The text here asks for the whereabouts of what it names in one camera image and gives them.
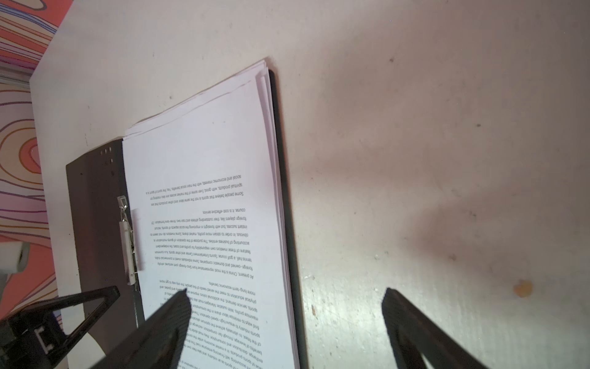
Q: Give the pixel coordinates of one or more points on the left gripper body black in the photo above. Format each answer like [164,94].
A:
[26,344]

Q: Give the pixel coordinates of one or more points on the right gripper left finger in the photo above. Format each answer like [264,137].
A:
[159,342]

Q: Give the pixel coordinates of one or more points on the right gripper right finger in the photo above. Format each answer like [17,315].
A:
[417,341]

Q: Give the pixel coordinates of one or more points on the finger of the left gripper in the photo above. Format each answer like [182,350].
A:
[76,314]

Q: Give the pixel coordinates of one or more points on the orange black folder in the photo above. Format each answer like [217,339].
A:
[96,178]

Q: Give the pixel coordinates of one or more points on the printed paper sheet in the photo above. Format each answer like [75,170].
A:
[207,206]

